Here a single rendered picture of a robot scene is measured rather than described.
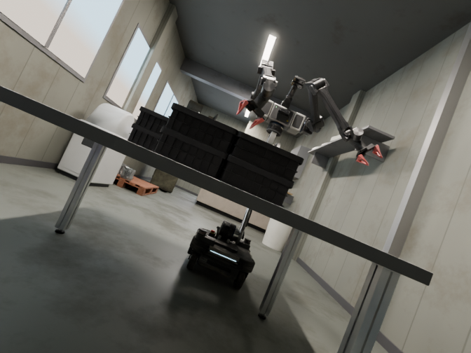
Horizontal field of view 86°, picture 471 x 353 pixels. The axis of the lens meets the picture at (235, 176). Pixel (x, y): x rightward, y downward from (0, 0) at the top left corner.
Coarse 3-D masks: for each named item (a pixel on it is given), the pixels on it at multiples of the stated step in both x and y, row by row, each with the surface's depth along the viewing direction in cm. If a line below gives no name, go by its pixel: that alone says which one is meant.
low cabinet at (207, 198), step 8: (200, 192) 694; (208, 192) 695; (200, 200) 693; (208, 200) 694; (216, 200) 695; (224, 200) 696; (208, 208) 698; (216, 208) 694; (224, 208) 695; (232, 208) 696; (240, 208) 697; (232, 216) 700; (240, 216) 696; (256, 216) 698; (264, 216) 699; (248, 224) 702; (256, 224) 697; (264, 224) 698; (264, 232) 703
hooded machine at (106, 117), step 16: (96, 112) 351; (112, 112) 355; (128, 112) 367; (112, 128) 345; (128, 128) 376; (80, 144) 337; (64, 160) 336; (80, 160) 335; (112, 160) 363; (96, 176) 341; (112, 176) 382
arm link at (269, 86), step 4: (260, 80) 130; (268, 80) 118; (272, 80) 118; (260, 84) 126; (264, 84) 118; (268, 84) 118; (272, 84) 118; (276, 84) 127; (260, 88) 129; (264, 88) 117; (268, 88) 118; (272, 88) 118; (264, 92) 120; (268, 92) 119; (272, 92) 120; (264, 96) 123; (268, 96) 122
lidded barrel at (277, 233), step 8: (272, 224) 494; (280, 224) 485; (272, 232) 489; (280, 232) 484; (288, 232) 488; (264, 240) 497; (272, 240) 486; (280, 240) 485; (272, 248) 484; (280, 248) 488
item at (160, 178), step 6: (192, 102) 722; (192, 108) 722; (198, 108) 726; (156, 174) 659; (162, 174) 662; (168, 174) 667; (156, 180) 659; (162, 180) 663; (168, 180) 667; (174, 180) 671; (162, 186) 664; (168, 186) 668; (174, 186) 674
